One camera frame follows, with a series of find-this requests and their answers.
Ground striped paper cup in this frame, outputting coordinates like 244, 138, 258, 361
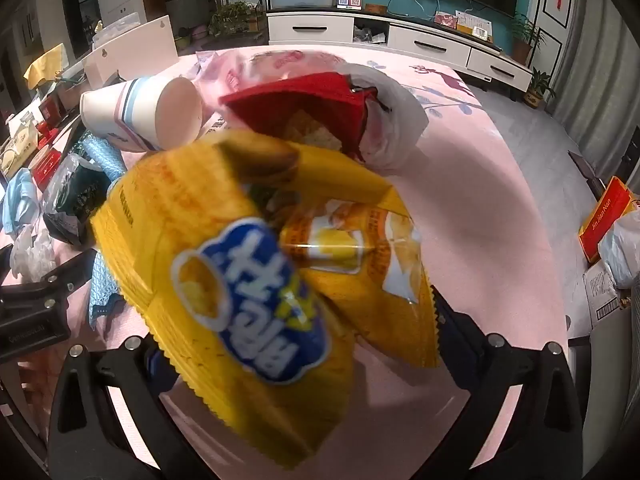
80, 76, 203, 153

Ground large yellow chip bag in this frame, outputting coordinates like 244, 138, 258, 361
90, 130, 396, 468

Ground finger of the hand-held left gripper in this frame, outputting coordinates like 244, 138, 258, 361
0, 249, 98, 333

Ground dark floor mat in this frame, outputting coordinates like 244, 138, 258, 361
567, 150, 608, 196

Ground blue foam net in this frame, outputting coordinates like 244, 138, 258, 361
75, 132, 126, 331

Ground printed cardboard box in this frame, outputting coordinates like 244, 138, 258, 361
582, 260, 631, 328

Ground crumpled clear plastic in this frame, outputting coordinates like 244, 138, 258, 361
9, 227, 56, 283

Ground yellow cloth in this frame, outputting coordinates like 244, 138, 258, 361
24, 44, 68, 88

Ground pink floral tablecloth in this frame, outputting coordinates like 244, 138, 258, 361
0, 45, 571, 480

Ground red snack bag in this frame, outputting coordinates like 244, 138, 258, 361
220, 72, 378, 161

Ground small potted plant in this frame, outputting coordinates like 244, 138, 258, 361
522, 67, 556, 110

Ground large white plastic bag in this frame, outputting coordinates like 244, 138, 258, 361
597, 210, 640, 288

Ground tall potted plant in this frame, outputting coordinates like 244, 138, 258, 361
510, 12, 546, 66

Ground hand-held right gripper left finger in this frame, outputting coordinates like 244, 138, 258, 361
47, 335, 201, 480

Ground white television cabinet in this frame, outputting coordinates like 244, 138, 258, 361
266, 10, 533, 93

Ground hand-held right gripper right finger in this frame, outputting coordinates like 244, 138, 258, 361
425, 285, 583, 480

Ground desk calendar cards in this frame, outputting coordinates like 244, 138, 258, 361
435, 9, 493, 41

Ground red box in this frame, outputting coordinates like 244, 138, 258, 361
31, 145, 63, 186

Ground dark plastic bag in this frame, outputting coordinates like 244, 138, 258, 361
42, 152, 113, 248

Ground red gift bag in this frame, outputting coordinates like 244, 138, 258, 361
578, 176, 638, 263

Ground bushy potted plant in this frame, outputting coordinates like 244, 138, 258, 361
207, 2, 266, 38

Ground light blue cloth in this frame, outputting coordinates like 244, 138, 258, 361
0, 167, 40, 235

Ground pink snack packet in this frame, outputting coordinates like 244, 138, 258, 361
192, 49, 351, 111

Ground white cardboard board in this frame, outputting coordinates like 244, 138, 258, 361
84, 15, 178, 92

